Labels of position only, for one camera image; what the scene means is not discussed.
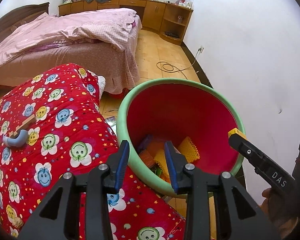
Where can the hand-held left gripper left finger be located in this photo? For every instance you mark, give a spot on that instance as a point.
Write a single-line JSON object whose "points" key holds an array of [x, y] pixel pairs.
{"points": [[122, 165]]}

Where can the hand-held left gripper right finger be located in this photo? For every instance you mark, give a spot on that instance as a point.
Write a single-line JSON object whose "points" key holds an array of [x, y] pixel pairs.
{"points": [[171, 167]]}

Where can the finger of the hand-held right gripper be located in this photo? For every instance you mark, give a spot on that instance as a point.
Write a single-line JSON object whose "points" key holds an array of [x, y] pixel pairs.
{"points": [[247, 150]]}

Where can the green snack packet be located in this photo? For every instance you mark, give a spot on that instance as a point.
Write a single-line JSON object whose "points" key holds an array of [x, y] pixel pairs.
{"points": [[158, 171]]}

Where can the small yellow box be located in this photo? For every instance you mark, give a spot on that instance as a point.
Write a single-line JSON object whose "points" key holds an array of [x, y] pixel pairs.
{"points": [[235, 132]]}

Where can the orange cardboard box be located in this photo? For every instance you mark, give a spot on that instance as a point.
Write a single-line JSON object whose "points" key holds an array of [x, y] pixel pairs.
{"points": [[147, 158]]}

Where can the purple packet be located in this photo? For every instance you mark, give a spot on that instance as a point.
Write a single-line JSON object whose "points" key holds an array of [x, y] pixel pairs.
{"points": [[145, 143]]}

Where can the green rimmed red bin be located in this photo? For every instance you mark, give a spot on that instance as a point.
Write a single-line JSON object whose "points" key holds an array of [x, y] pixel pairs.
{"points": [[190, 110]]}

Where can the person's right hand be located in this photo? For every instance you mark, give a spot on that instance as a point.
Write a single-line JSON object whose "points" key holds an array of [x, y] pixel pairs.
{"points": [[280, 205]]}

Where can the clear plastic wrapper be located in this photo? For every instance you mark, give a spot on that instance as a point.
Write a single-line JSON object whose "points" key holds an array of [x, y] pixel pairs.
{"points": [[112, 125]]}

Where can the red flower printed blanket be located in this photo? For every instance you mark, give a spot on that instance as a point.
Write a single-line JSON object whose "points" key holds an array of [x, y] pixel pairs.
{"points": [[65, 140]]}

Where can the white fluffy cloth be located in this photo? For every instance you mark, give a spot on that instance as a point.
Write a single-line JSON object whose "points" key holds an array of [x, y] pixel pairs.
{"points": [[101, 85]]}

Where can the blue bent tube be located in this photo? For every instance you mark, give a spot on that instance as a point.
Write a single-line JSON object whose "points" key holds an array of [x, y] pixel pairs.
{"points": [[21, 140]]}

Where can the wooden stick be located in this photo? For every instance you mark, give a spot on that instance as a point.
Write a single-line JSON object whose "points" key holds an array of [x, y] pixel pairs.
{"points": [[27, 121]]}

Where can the walnut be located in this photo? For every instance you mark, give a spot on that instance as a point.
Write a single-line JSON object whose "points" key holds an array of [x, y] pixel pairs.
{"points": [[18, 222]]}

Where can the bed with pink bedding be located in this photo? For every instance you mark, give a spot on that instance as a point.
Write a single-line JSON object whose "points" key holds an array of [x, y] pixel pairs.
{"points": [[65, 57]]}

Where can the black device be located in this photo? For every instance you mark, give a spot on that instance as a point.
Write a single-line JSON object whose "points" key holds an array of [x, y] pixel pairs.
{"points": [[171, 34]]}

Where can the small jar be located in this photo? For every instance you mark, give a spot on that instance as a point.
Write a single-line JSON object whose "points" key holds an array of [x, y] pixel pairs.
{"points": [[180, 19]]}

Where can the pink duvet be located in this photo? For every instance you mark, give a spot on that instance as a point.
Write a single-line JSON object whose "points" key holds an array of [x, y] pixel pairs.
{"points": [[65, 27]]}

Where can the wooden desk cabinet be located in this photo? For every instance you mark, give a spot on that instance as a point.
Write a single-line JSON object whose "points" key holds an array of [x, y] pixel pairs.
{"points": [[152, 12]]}

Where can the dark wooden headboard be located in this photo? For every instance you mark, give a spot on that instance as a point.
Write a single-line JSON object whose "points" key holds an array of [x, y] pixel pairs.
{"points": [[15, 15]]}

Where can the wall socket with plug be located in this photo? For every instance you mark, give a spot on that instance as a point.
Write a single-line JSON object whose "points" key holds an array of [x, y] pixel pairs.
{"points": [[201, 49]]}

